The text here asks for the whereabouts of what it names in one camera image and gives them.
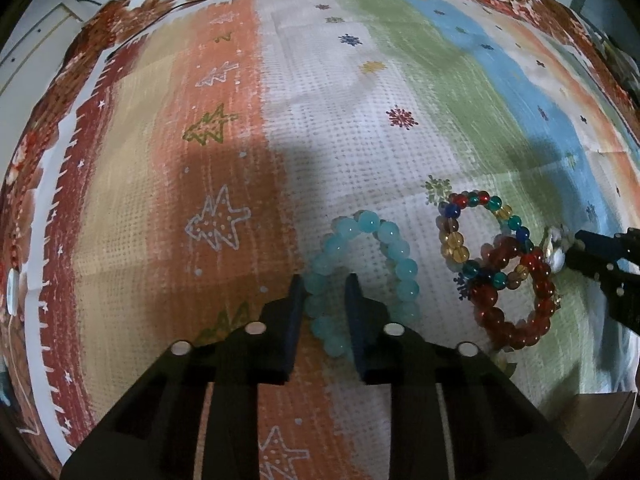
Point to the striped printed cloth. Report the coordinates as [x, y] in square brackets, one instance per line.
[320, 135]

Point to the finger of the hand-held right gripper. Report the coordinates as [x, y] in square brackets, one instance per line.
[600, 275]
[607, 245]

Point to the pale yellow bead jewelry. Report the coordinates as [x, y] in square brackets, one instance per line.
[504, 361]

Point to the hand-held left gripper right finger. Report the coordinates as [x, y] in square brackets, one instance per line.
[354, 322]

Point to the silver white jewelry piece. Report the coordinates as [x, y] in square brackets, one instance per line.
[555, 250]

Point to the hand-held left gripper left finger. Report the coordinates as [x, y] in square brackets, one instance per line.
[295, 322]

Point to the brown floral blanket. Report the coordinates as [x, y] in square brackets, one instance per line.
[65, 80]

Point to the white plug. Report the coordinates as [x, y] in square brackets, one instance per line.
[11, 292]

